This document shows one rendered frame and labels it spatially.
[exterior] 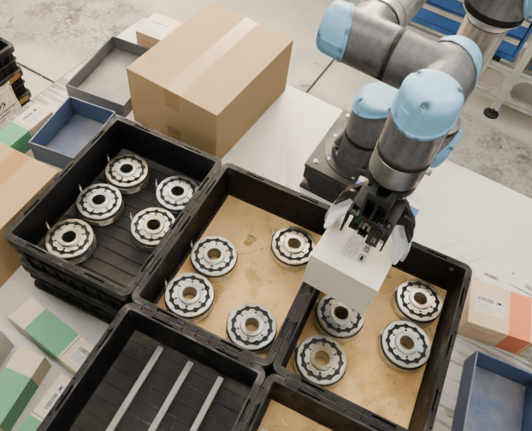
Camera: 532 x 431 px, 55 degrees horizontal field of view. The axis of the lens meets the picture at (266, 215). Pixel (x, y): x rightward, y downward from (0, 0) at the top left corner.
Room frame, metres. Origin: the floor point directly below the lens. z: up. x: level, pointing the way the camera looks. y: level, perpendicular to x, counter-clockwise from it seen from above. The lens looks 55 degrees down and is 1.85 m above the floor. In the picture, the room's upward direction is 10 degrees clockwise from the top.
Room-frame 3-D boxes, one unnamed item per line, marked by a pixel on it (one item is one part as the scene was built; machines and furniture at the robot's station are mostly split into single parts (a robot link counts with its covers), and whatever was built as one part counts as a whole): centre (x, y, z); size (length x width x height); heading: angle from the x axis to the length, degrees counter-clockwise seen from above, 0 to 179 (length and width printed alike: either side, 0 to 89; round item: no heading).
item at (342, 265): (0.50, -0.17, 1.10); 0.20 x 0.12 x 0.09; 158
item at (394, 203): (0.48, -0.16, 1.25); 0.09 x 0.08 x 0.12; 158
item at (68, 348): (0.36, 0.39, 0.73); 0.24 x 0.06 x 0.06; 63
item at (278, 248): (0.63, -0.07, 0.86); 0.10 x 0.10 x 0.01
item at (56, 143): (0.94, 0.57, 0.74); 0.20 x 0.15 x 0.07; 168
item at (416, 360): (0.43, -0.33, 0.86); 0.10 x 0.10 x 0.01
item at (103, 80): (1.23, 0.53, 0.73); 0.27 x 0.20 x 0.05; 167
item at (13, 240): (0.63, 0.32, 0.92); 0.40 x 0.30 x 0.02; 163
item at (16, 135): (0.90, 0.72, 0.73); 0.24 x 0.06 x 0.06; 159
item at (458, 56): (0.58, -0.19, 1.41); 0.11 x 0.11 x 0.08; 67
